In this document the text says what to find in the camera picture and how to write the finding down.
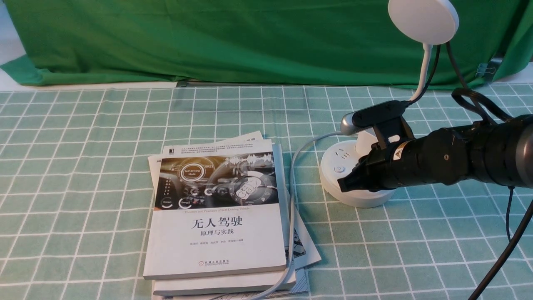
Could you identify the green backdrop cloth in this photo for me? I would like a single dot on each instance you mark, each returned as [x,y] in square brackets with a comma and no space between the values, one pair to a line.
[318,42]

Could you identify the metal binder clip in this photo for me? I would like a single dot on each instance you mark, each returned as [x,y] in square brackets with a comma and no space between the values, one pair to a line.
[487,70]

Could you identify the printed paper booklet bottom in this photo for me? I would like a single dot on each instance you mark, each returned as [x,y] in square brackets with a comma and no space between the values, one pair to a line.
[305,253]

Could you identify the black wrist camera silver end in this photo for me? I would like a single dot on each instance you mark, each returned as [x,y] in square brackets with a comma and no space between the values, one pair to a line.
[385,119]

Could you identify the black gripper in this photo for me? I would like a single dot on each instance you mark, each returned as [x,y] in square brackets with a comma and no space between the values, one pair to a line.
[440,157]

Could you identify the green checkered tablecloth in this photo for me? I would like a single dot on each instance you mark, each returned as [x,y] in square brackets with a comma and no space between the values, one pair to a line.
[76,194]

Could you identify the white self-driving textbook top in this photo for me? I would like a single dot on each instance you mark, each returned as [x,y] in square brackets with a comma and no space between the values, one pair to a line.
[216,225]

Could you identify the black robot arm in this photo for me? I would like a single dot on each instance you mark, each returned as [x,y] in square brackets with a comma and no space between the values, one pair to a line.
[497,154]

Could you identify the white desk lamp power strip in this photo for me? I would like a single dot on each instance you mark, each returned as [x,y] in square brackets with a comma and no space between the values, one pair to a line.
[430,22]

